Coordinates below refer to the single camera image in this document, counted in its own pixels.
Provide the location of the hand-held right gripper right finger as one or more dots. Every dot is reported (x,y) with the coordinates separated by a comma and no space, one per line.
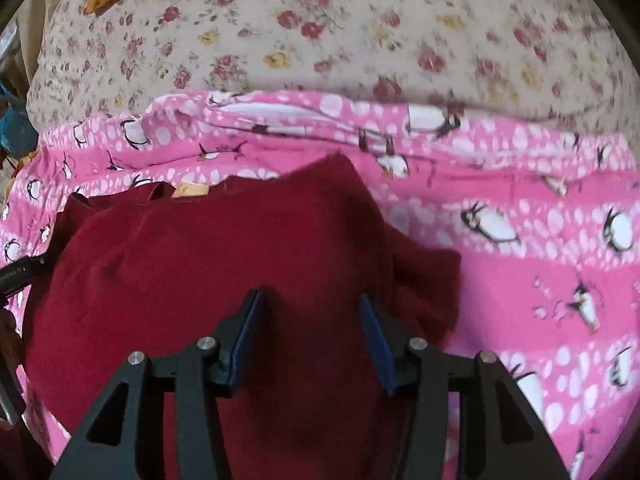
(378,341)

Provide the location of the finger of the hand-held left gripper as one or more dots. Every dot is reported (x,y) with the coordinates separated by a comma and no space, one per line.
(22,272)

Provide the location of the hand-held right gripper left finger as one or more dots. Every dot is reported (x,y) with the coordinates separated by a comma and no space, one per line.
(245,331)

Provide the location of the dark red sweater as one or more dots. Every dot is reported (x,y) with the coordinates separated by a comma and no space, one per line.
(200,260)

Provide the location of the blue cloth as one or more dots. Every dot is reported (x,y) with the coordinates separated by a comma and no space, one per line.
(15,125)

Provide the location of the pink penguin print blanket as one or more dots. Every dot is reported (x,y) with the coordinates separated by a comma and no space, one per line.
(525,285)

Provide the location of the cream floral bed quilt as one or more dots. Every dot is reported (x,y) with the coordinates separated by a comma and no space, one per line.
(350,35)

